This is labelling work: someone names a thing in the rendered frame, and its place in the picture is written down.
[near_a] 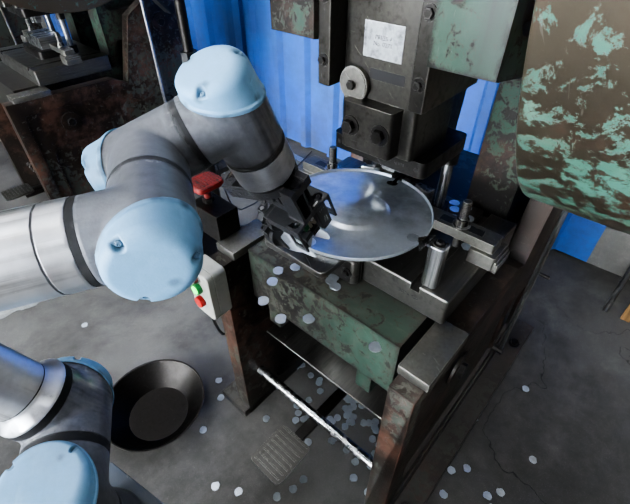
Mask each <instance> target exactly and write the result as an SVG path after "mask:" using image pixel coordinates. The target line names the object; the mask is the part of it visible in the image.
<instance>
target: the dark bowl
mask: <svg viewBox="0 0 630 504"><path fill-rule="evenodd" d="M113 391H114V404H113V407H112V425H111V443H112V444H113V445H114V446H116V447H118V448H120V449H122V450H125V451H130V452H146V451H151V450H155V449H158V448H161V447H163V446H166V445H168V444H169V443H171V442H173V441H174V440H176V439H177V438H179V437H180V436H181V435H183V434H184V433H185V432H186V431H187V430H188V429H189V428H190V427H191V425H192V424H193V423H194V421H195V420H196V418H197V417H198V415H199V413H200V410H201V408H202V405H203V401H204V385H203V382H202V379H201V377H200V375H199V374H198V372H197V371H196V370H195V369H194V368H193V367H192V366H190V365H189V364H187V363H185V362H182V361H179V360H173V359H160V360H154V361H150V362H147V363H144V364H142V365H139V366H137V367H135V368H134V369H132V370H130V371H129V372H127V373H126V374H125V375H123V376H122V377H121V378H120V379H119V380H118V381H117V382H116V383H115V384H114V385H113Z"/></svg>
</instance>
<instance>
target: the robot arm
mask: <svg viewBox="0 0 630 504"><path fill-rule="evenodd" d="M175 87H176V90H177V92H178V95H177V96H175V97H174V98H173V99H172V100H170V101H168V102H166V103H164V104H163V105H161V106H159V107H157V108H155V109H153V110H151V111H149V112H147V113H145V114H144V115H142V116H140V117H138V118H136V119H134V120H132V121H130V122H128V123H126V124H125V125H123V126H121V127H119V128H115V129H112V130H109V131H107V132H106V133H105V134H104V135H103V136H102V137H101V138H100V139H98V140H96V141H95V142H93V143H91V144H90V145H88V146H87V147H86V148H85V149H84V150H83V152H82V156H81V163H82V165H83V167H84V168H85V171H84V173H85V175H86V177H87V179H88V181H89V183H90V184H91V186H92V187H93V189H94V190H95V191H92V192H88V193H84V194H79V195H74V196H68V197H63V198H58V199H54V200H49V201H44V202H39V203H34V204H30V205H25V206H20V207H15V208H10V209H5V210H1V211H0V312H2V311H6V310H10V309H14V308H18V307H21V306H25V305H29V304H33V303H37V302H41V301H45V300H49V299H53V298H57V297H61V296H65V295H69V294H73V293H77V292H81V291H85V290H89V289H93V288H97V287H100V286H104V285H106V286H107V287H108V288H109V289H111V290H112V291H113V292H115V293H116V294H118V295H120V296H122V297H124V298H127V299H130V300H134V301H137V300H139V299H144V300H150V301H152V302H154V301H161V300H165V299H168V298H171V297H174V296H176V295H178V294H180V293H182V292H183V291H185V290H186V289H187V288H188V287H190V286H191V285H192V284H193V282H194V281H195V280H196V279H197V277H198V275H199V273H200V271H201V269H202V265H203V243H202V239H203V226H202V222H201V219H200V217H199V215H198V212H197V207H196V202H195V196H194V190H193V184H192V178H191V177H192V176H194V175H196V174H198V173H200V172H202V171H204V170H206V169H207V168H209V167H211V166H213V165H214V164H215V163H217V162H219V161H221V160H222V159H223V160H224V161H225V163H226V165H227V166H228V168H229V169H230V172H229V174H228V175H227V176H226V178H225V181H224V183H223V184H222V185H221V186H222V187H223V188H224V189H225V190H226V191H227V192H228V193H229V194H230V195H231V196H232V197H238V198H245V199H252V200H259V201H261V205H260V206H259V207H258V208H257V209H258V216H257V219H259V220H260V222H261V224H262V227H261V228H260V230H262V231H263V233H264V236H265V238H266V239H267V240H268V241H269V242H271V243H272V244H274V245H276V246H283V247H285V248H287V249H289V250H292V251H296V252H303V253H305V254H308V255H310V256H312V257H316V254H315V253H314V252H313V251H312V250H310V249H309V248H308V247H311V244H312V236H316V237H319V238H323V239H327V240H328V239H329V238H330V236H329V234H328V233H327V232H326V231H325V230H324V229H326V228H327V226H328V225H329V223H330V222H331V221H332V219H331V217H330V214H332V215H334V216H337V213H336V211H335V208H334V206H333V203H332V201H331V198H330V196H329V193H326V192H324V191H322V190H320V189H317V188H315V187H313V186H311V185H310V183H311V182H312V181H311V179H310V177H309V175H308V174H305V173H303V172H301V171H299V170H298V166H297V163H296V161H295V157H294V154H293V152H292V150H291V147H290V145H289V143H288V141H287V139H286V137H285V134H284V132H283V129H282V128H281V125H280V123H279V121H278V119H277V117H276V115H275V112H274V110H273V108H272V106H271V104H270V101H269V99H268V97H267V95H266V89H265V87H264V85H263V83H262V82H261V81H260V80H259V78H258V76H257V74H256V72H255V70H254V68H253V66H252V64H251V63H250V61H249V59H248V57H247V56H246V55H245V54H244V53H243V52H242V51H240V50H239V49H237V48H235V47H233V46H229V45H214V46H210V47H207V48H204V49H202V50H199V51H198V52H196V53H194V54H193V55H191V57H190V60H189V61H188V62H184V63H183V64H182V65H181V66H180V68H179V69H178V71H177V74H176V77H175ZM325 200H328V202H329V205H330V207H331V208H329V207H327V206H326V205H325V202H324V201H325ZM329 213H330V214H329ZM322 228H323V229H322ZM113 404H114V391H113V382H112V378H111V376H110V374H109V372H108V371H107V369H106V368H105V367H103V366H102V365H101V364H99V363H98V362H96V361H94V360H91V359H88V358H84V357H81V358H80V359H78V360H77V359H75V357H74V356H69V357H62V358H58V359H54V358H50V359H45V360H42V361H40V362H37V361H35V360H33V359H31V358H29V357H27V356H25V355H23V354H21V353H19V352H17V351H15V350H13V349H11V348H10V347H8V346H6V345H4V344H2V343H0V436H3V437H5V438H8V439H10V440H13V441H16V442H19V443H20V444H21V448H20V453H19V456H18V457H17V458H16V459H15V460H14V461H13V465H12V467H11V468H10V469H9V470H5V471H4V473H3V474H2V475H1V477H0V504H142V502H141V501H140V500H139V498H138V497H137V496H136V495H135V494H133V493H132V492H130V491H128V490H126V489H123V488H119V487H112V486H111V484H110V483H109V462H110V445H111V425H112V407H113Z"/></svg>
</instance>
